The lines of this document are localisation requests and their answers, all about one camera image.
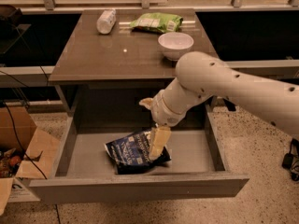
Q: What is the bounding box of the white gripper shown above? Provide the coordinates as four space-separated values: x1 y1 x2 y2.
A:
139 90 186 161

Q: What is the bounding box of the blue Kettle chip bag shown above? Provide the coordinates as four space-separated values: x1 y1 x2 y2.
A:
105 130 171 175

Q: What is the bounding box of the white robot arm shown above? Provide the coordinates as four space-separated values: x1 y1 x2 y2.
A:
139 51 299 161

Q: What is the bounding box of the grey cabinet counter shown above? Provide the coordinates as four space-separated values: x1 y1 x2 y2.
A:
48 8 230 116

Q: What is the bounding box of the open grey top drawer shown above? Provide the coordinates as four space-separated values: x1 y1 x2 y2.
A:
28 87 250 205

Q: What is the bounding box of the green chip bag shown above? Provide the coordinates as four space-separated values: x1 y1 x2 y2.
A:
130 12 183 34

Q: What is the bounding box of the white bowl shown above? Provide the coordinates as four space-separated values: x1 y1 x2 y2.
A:
158 32 194 61

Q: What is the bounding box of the brown cardboard box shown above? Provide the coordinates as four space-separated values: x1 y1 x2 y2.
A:
0 107 59 215

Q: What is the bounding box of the black power adapter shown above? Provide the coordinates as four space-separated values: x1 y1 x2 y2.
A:
281 139 299 182

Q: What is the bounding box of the black cable on left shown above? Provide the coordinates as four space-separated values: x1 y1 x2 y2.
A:
0 68 62 224

